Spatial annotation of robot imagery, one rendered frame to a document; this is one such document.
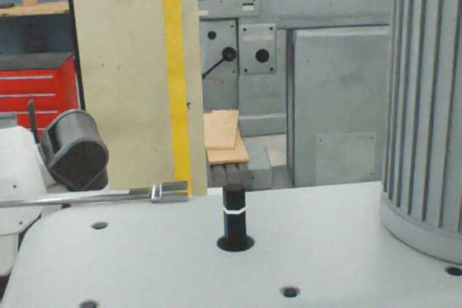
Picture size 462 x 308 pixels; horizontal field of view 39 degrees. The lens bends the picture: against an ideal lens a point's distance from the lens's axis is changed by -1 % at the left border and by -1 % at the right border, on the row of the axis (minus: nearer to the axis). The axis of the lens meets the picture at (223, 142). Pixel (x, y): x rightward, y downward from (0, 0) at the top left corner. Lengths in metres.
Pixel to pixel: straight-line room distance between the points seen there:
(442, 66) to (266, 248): 0.23
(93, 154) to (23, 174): 0.14
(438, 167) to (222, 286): 0.22
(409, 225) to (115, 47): 1.81
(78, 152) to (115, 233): 0.67
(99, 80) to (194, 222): 1.71
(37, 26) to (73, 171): 8.52
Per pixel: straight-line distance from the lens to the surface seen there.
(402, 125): 0.62
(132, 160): 2.46
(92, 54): 2.35
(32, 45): 9.54
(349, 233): 0.67
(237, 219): 0.63
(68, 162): 1.35
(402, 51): 0.62
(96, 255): 0.65
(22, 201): 0.77
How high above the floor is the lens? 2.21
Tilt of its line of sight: 21 degrees down
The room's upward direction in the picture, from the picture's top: 2 degrees counter-clockwise
